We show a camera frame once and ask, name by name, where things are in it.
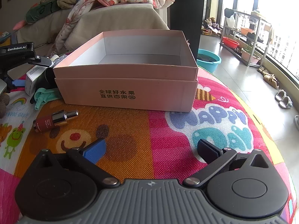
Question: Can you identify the teal plastic squeezer tool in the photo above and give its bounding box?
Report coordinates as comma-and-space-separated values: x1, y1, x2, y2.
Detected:
33, 88, 62, 110

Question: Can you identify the black cylindrical cup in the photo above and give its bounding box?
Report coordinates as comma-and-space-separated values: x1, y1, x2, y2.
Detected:
44, 67, 57, 89

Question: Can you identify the white small carton box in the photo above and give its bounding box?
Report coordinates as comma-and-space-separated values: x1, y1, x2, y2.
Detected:
25, 65, 46, 96

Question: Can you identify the beige covered sofa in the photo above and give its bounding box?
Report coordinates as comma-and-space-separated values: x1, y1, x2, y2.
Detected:
1, 4, 168, 56

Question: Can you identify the colourful cartoon play mat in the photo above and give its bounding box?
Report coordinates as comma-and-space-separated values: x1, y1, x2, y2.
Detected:
1, 69, 297, 223

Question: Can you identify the red serum bottle silver cap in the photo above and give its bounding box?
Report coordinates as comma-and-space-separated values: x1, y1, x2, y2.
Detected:
33, 110, 79, 133

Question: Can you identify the green plush toy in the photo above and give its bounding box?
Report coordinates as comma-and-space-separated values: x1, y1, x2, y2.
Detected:
25, 0, 61, 24

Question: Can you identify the pair of slippers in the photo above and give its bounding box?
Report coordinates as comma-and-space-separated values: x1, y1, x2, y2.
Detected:
275, 89, 293, 109

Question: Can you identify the teal plastic basin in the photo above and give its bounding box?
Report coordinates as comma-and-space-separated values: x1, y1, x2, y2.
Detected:
196, 49, 222, 73

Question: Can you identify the pink cardboard box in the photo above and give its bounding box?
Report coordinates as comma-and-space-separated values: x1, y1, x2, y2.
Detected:
54, 29, 198, 112

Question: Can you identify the red plastic basin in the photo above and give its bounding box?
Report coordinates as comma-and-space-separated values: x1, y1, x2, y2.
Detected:
222, 36, 239, 50

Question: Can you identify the metal storage rack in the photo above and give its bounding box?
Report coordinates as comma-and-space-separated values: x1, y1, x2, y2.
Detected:
220, 8, 273, 68

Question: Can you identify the orange basin on rack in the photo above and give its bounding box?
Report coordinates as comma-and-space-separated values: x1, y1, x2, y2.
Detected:
241, 27, 254, 35

